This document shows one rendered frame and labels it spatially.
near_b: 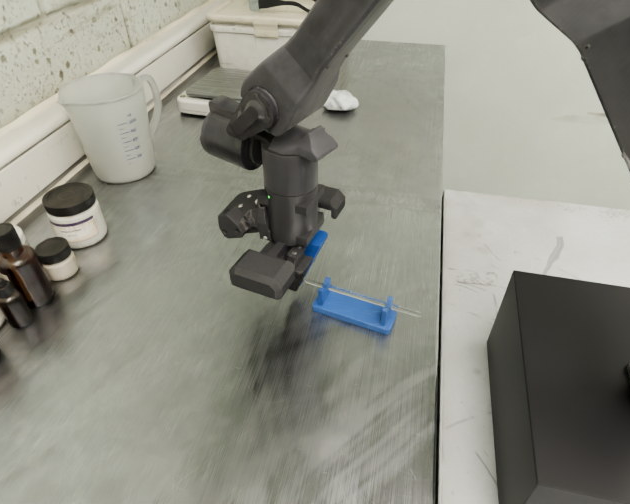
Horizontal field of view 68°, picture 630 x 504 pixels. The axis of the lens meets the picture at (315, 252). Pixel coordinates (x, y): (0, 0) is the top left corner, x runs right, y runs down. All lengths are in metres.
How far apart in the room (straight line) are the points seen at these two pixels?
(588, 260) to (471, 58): 0.95
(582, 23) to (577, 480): 0.30
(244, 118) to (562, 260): 0.49
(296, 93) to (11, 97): 0.59
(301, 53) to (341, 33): 0.04
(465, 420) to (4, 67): 0.80
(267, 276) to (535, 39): 1.27
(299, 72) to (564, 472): 0.36
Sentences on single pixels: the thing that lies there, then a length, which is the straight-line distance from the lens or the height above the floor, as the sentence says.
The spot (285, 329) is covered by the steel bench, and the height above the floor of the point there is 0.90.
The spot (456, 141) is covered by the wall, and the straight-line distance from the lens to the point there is 1.69.
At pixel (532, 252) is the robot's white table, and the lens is 0.74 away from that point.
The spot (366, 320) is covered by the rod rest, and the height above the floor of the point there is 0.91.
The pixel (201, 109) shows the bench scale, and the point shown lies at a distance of 1.07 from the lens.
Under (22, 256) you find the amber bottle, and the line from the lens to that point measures 0.65.
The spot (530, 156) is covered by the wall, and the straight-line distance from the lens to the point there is 1.74.
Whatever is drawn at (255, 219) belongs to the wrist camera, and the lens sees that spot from 0.52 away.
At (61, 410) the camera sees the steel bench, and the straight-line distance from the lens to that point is 0.57.
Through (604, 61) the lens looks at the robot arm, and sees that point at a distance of 0.31.
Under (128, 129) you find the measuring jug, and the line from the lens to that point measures 0.83.
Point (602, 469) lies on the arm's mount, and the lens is 0.42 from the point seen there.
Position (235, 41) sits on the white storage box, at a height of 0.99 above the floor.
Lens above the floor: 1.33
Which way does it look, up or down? 40 degrees down
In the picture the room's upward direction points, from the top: straight up
